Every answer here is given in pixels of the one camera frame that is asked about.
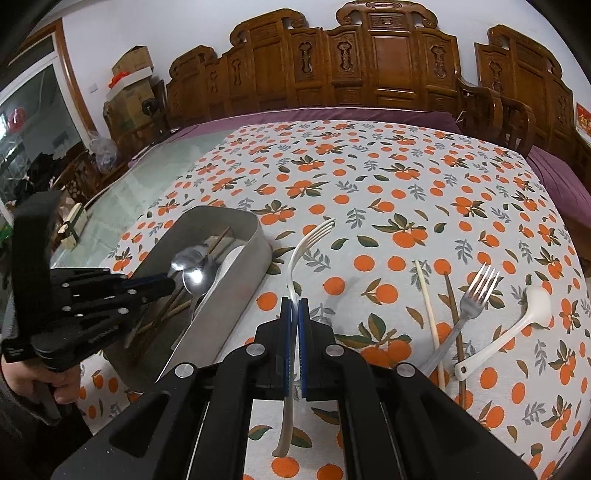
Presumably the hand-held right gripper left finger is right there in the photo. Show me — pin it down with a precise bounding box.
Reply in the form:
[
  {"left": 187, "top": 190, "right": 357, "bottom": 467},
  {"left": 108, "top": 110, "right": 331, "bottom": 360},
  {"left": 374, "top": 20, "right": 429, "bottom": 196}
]
[{"left": 48, "top": 298, "right": 294, "bottom": 480}]

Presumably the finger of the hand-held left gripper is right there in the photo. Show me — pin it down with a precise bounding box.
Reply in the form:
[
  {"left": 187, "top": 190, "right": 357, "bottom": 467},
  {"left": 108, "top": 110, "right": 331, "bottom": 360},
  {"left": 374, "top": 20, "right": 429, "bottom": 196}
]
[
  {"left": 50, "top": 267, "right": 176, "bottom": 306},
  {"left": 60, "top": 295, "right": 153, "bottom": 352}
]

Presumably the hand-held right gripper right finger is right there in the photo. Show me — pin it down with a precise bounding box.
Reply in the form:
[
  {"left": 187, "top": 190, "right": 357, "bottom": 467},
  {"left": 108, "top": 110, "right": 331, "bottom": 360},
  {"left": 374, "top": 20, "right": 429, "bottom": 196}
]
[{"left": 298, "top": 298, "right": 539, "bottom": 480}]

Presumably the light wooden chopstick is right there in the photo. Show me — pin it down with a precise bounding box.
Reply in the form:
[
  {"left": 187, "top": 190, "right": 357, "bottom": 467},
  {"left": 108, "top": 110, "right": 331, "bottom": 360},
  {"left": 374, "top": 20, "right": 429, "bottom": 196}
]
[
  {"left": 134, "top": 240, "right": 232, "bottom": 337},
  {"left": 414, "top": 260, "right": 448, "bottom": 389}
]

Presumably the metal spoon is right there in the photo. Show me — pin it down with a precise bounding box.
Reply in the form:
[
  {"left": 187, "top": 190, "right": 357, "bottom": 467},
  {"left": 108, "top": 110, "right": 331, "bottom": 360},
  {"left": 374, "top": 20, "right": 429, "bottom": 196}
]
[
  {"left": 171, "top": 265, "right": 218, "bottom": 352},
  {"left": 171, "top": 247, "right": 206, "bottom": 273}
]

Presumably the rectangular metal tray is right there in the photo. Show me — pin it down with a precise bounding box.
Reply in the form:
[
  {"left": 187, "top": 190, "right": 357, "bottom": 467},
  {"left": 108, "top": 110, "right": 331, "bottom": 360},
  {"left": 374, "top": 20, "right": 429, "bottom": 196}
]
[{"left": 102, "top": 205, "right": 273, "bottom": 393}]

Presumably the white plastic fork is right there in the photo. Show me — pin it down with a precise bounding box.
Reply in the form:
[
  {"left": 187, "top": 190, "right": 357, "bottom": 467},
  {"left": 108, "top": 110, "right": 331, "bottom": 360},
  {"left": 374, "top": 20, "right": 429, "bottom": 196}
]
[{"left": 271, "top": 218, "right": 337, "bottom": 457}]

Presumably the dark wooden chopstick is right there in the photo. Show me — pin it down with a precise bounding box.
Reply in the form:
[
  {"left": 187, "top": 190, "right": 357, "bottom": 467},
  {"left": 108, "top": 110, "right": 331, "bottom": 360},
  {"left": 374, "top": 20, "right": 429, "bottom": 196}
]
[
  {"left": 124, "top": 226, "right": 232, "bottom": 349},
  {"left": 442, "top": 273, "right": 468, "bottom": 409}
]

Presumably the metal fork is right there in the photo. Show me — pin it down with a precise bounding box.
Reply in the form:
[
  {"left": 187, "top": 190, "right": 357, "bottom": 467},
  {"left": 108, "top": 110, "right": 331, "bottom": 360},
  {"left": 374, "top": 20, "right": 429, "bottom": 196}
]
[{"left": 418, "top": 263, "right": 502, "bottom": 377}]

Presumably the large white ladle spoon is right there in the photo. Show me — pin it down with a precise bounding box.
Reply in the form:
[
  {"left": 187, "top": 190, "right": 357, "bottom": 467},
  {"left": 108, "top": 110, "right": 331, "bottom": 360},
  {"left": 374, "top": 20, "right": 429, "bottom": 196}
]
[{"left": 454, "top": 285, "right": 553, "bottom": 380}]

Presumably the person's left forearm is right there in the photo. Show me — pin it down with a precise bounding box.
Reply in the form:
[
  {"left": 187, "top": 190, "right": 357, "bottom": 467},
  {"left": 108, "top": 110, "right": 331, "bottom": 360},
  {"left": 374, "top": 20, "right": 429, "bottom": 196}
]
[{"left": 0, "top": 392, "right": 93, "bottom": 480}]

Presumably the person's left hand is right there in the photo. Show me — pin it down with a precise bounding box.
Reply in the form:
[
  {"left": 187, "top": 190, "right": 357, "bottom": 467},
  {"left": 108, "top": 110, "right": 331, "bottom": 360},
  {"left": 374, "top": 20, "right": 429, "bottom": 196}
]
[{"left": 0, "top": 357, "right": 81, "bottom": 407}]

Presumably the small beige wooden block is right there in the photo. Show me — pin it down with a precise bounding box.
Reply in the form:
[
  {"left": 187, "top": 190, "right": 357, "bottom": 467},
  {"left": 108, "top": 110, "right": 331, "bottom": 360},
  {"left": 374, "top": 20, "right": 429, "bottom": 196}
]
[{"left": 55, "top": 203, "right": 88, "bottom": 250}]

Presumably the pile of dark clothes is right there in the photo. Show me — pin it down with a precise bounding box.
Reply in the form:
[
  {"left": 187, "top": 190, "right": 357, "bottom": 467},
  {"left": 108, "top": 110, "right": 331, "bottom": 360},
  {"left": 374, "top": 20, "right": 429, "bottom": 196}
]
[{"left": 23, "top": 154, "right": 70, "bottom": 190}]

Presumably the plain wooden chair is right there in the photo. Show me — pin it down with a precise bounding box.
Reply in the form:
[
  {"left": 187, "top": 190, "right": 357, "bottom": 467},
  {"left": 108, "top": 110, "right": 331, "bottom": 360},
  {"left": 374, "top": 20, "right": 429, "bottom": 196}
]
[{"left": 55, "top": 115, "right": 171, "bottom": 204}]

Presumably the crumpled plastic bag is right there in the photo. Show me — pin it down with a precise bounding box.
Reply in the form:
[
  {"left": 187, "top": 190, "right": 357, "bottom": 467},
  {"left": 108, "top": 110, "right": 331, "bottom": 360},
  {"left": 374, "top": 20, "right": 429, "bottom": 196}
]
[{"left": 88, "top": 131, "right": 118, "bottom": 174}]

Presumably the large brown cardboard box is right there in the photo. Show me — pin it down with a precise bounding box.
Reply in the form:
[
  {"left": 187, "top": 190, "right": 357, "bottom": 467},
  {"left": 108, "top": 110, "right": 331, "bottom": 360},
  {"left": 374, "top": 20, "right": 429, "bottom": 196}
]
[{"left": 104, "top": 80, "right": 158, "bottom": 134}]

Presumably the orange print tablecloth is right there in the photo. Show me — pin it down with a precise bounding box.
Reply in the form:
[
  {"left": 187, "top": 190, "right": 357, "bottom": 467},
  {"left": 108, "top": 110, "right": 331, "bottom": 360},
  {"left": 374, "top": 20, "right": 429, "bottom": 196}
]
[{"left": 76, "top": 120, "right": 585, "bottom": 480}]

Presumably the white flat box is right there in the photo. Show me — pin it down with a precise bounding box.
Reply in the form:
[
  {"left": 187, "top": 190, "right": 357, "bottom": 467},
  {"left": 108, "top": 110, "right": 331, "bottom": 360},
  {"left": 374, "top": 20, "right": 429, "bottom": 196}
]
[{"left": 104, "top": 67, "right": 153, "bottom": 100}]

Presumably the small brown cardboard box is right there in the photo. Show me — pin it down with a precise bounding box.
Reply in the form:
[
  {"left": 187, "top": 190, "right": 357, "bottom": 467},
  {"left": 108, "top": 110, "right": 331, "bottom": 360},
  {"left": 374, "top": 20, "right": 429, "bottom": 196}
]
[{"left": 112, "top": 46, "right": 154, "bottom": 79}]

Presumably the long purple sofa cushion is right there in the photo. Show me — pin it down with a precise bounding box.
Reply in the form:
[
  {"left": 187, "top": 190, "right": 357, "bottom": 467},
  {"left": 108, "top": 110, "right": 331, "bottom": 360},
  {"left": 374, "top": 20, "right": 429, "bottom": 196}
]
[{"left": 127, "top": 107, "right": 462, "bottom": 167}]

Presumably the carved wooden sofa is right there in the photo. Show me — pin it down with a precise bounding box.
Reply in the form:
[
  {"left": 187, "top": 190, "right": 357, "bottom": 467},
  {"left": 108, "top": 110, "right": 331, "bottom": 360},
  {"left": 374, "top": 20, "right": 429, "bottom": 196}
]
[{"left": 164, "top": 0, "right": 504, "bottom": 139}]

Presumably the square purple armchair cushion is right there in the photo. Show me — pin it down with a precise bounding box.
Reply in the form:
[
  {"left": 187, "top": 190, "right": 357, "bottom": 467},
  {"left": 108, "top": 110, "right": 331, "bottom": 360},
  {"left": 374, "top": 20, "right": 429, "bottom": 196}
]
[{"left": 526, "top": 145, "right": 591, "bottom": 241}]

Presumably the carved wooden armchair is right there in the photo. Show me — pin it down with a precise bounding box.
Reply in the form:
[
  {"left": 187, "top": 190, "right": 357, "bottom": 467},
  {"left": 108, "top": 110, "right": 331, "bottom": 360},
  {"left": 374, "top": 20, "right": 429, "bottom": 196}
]
[{"left": 473, "top": 25, "right": 591, "bottom": 185}]

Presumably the glass door with wooden frame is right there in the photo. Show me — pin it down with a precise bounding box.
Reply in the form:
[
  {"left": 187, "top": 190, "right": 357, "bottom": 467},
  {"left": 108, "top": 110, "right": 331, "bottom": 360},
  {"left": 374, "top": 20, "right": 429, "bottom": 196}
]
[{"left": 0, "top": 18, "right": 98, "bottom": 208}]

